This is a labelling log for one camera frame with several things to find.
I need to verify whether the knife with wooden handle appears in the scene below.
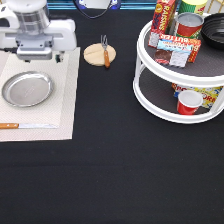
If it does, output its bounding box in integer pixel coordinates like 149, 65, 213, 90
0, 123, 57, 129

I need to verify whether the red tin can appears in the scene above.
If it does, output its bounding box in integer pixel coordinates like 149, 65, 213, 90
174, 12, 204, 39

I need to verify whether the green yellow canister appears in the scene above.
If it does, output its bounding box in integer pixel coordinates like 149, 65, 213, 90
178, 0, 208, 15

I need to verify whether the fork with wooden handle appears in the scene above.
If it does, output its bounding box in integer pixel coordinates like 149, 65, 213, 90
101, 35, 110, 68

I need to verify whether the white two-tier turntable rack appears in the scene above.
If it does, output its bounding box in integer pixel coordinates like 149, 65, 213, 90
133, 22, 224, 124

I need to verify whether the red butter box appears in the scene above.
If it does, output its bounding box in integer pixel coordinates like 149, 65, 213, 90
154, 34, 201, 68

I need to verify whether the beige woven placemat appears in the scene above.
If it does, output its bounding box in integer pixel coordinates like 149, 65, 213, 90
0, 49, 80, 142

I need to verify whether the round wooden coaster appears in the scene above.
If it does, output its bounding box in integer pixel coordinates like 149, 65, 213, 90
83, 43, 116, 66

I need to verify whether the black bowl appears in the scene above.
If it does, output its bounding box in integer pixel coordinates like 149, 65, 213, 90
201, 13, 224, 50

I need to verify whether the round silver metal plate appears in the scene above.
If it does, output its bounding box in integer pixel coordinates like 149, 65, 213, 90
2, 71, 54, 107

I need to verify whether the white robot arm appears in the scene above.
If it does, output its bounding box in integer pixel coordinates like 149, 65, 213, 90
0, 0, 77, 62

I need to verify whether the red raisins box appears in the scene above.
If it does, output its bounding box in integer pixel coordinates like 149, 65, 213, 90
148, 0, 177, 48

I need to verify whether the yellow popcorn box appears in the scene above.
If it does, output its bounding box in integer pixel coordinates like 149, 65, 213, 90
172, 83, 223, 109

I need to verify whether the red cup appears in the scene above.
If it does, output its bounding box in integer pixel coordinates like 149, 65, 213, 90
177, 90, 203, 115

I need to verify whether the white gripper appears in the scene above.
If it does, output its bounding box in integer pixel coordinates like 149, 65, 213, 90
0, 12, 77, 63

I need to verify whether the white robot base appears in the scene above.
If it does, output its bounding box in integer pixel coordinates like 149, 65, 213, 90
75, 0, 121, 9

